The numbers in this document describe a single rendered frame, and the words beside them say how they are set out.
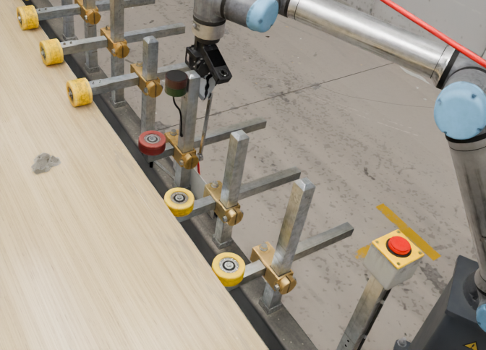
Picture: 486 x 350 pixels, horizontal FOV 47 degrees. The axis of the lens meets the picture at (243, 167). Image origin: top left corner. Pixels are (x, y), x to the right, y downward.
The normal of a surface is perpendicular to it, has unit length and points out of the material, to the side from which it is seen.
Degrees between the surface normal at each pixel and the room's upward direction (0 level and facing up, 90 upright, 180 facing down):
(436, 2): 90
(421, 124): 0
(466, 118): 84
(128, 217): 0
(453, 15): 90
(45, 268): 0
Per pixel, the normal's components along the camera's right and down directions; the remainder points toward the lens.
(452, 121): -0.52, 0.41
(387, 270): -0.83, 0.27
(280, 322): 0.14, -0.74
